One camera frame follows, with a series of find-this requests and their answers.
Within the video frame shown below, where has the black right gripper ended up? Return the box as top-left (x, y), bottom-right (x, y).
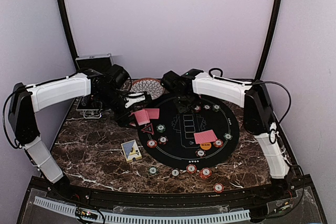
top-left (173, 92), bottom-right (202, 114)

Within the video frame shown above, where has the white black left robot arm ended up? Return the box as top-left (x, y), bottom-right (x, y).
top-left (5, 65), bottom-right (146, 201)

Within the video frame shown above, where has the aluminium poker chip case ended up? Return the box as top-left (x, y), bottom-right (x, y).
top-left (75, 53), bottom-right (113, 119)

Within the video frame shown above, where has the patterned ceramic plate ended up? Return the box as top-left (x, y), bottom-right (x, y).
top-left (131, 78), bottom-right (165, 100)

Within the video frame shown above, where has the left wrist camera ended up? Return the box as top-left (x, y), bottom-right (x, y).
top-left (124, 91), bottom-right (152, 108)

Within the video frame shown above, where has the green chip mat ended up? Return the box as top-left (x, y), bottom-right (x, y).
top-left (212, 104), bottom-right (220, 112)
top-left (156, 124), bottom-right (166, 133)
top-left (224, 133), bottom-right (233, 141)

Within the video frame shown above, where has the triangular all in button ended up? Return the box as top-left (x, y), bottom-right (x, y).
top-left (141, 123), bottom-right (154, 135)

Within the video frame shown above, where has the orange big blind button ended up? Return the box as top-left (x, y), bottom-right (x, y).
top-left (200, 143), bottom-right (212, 151)

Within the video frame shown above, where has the red playing card deck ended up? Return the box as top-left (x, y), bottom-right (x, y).
top-left (131, 109), bottom-right (150, 126)

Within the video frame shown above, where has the yellow card box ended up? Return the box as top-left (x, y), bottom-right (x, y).
top-left (121, 140), bottom-right (142, 163)

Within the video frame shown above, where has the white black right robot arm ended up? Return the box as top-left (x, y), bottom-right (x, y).
top-left (161, 69), bottom-right (290, 200)

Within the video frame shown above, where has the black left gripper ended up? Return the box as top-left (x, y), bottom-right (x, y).
top-left (96, 88), bottom-right (140, 129)

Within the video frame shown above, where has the black chip mat front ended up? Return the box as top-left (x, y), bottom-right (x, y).
top-left (195, 149), bottom-right (206, 157)

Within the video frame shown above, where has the round black poker mat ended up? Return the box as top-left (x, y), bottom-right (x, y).
top-left (138, 93), bottom-right (239, 170)

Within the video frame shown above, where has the white cable duct strip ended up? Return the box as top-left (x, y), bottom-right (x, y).
top-left (33, 196), bottom-right (251, 223)

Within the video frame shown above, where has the green chip mat top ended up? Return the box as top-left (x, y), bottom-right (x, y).
top-left (212, 104), bottom-right (220, 112)

